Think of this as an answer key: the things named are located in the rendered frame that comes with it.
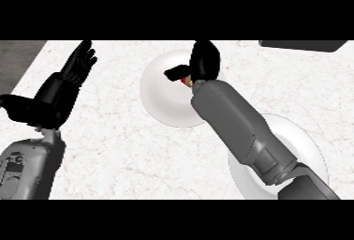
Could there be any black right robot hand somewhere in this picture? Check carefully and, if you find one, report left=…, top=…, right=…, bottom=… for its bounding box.
left=164, top=39, right=221, bottom=85

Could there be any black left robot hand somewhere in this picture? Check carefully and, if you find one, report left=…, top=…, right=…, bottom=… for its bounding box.
left=0, top=39, right=100, bottom=130

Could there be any white round plate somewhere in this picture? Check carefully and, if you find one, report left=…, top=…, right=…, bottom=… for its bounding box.
left=140, top=48, right=224, bottom=128
left=227, top=113, right=329, bottom=201

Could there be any dark grey flat appliance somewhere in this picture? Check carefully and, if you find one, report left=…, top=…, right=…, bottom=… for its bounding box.
left=257, top=39, right=348, bottom=53

